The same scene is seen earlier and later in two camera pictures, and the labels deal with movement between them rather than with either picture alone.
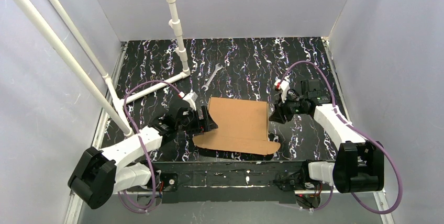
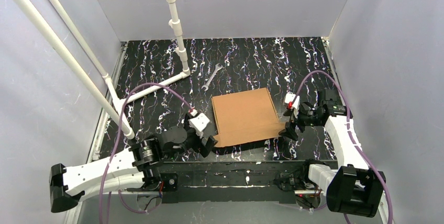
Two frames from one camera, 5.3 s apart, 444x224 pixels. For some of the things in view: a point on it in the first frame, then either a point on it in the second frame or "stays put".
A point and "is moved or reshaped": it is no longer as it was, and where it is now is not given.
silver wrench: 217,68 stays put
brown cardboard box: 243,127 is moved or reshaped
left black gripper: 201,120 to 204,140
